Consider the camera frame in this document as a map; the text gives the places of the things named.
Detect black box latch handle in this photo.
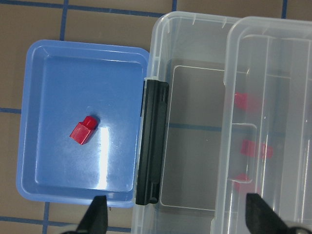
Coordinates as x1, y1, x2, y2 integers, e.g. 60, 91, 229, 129
136, 79, 169, 206

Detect red block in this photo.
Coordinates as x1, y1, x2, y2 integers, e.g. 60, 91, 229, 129
234, 92, 260, 112
69, 116, 99, 145
234, 174, 260, 194
240, 139, 273, 158

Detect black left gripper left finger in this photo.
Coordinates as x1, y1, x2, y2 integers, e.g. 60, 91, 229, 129
76, 195, 108, 234

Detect blue plastic tray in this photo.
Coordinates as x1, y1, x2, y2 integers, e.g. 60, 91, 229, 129
16, 40, 149, 208

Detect clear plastic storage box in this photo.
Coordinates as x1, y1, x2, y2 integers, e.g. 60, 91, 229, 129
131, 11, 242, 234

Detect clear plastic box lid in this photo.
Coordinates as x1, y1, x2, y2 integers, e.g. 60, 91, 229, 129
211, 17, 312, 234

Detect red block back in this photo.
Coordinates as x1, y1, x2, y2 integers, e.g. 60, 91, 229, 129
234, 92, 260, 112

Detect red block front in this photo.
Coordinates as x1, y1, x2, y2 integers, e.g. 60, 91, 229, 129
234, 174, 260, 194

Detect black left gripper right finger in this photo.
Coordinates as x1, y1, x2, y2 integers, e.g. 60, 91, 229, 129
245, 193, 301, 234

